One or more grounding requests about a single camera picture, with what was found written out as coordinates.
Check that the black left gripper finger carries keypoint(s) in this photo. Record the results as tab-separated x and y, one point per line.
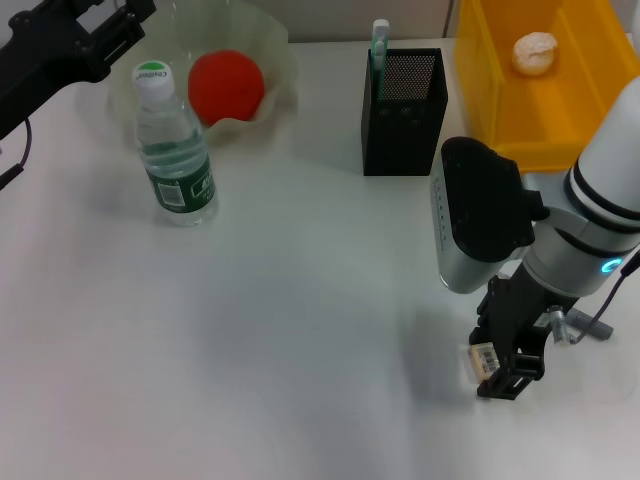
75	4
125	25

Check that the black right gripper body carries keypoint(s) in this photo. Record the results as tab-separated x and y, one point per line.
520	315

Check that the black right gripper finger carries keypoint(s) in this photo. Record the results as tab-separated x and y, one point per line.
520	380
481	342

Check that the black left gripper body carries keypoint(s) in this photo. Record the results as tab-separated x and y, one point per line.
45	55

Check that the beige eraser with barcode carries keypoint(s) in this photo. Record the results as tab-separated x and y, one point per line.
482	360

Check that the grey marker pen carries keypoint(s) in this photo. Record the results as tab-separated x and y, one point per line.
600	330

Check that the red knitted ball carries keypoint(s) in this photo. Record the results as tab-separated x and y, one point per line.
225	85

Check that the clear green-label water bottle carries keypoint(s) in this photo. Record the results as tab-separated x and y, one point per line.
175	165

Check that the green utility knife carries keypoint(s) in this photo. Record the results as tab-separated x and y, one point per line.
380	35

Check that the white paper ball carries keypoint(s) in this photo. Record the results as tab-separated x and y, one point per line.
535	55

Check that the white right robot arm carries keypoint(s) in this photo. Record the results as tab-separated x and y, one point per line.
600	175

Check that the translucent green fruit plate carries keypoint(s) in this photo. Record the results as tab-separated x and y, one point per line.
240	30

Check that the black mesh pen holder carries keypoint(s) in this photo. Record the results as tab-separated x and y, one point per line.
405	125

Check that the yellow plastic bin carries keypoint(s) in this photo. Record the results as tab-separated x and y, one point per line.
550	115

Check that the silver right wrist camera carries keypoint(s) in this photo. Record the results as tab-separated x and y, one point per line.
480	200

